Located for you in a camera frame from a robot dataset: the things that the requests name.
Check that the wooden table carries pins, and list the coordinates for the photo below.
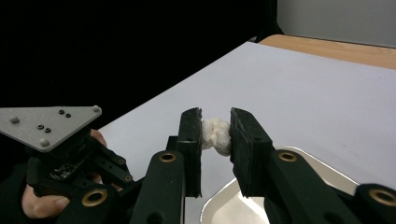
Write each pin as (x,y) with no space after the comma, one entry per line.
(336,49)

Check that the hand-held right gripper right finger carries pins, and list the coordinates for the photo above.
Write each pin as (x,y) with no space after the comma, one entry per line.
(280,186)

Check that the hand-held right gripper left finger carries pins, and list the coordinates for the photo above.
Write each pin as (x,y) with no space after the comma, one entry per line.
(165,186)

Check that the square metal tray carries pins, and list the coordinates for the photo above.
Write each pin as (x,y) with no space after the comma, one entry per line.
(224,211)

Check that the white table board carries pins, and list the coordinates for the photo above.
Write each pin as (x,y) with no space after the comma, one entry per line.
(280,93)

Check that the white cotton ball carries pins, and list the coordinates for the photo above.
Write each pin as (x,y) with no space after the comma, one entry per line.
(215,135)

